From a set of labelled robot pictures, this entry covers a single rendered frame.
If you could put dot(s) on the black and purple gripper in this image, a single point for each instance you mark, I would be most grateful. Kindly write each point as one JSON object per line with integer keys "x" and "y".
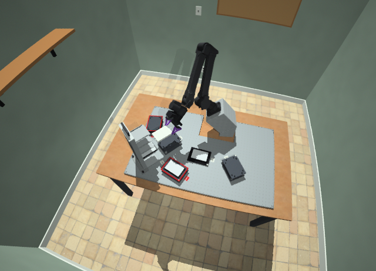
{"x": 176, "y": 127}

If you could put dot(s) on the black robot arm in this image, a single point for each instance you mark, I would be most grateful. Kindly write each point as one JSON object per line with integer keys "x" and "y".
{"x": 203, "y": 51}

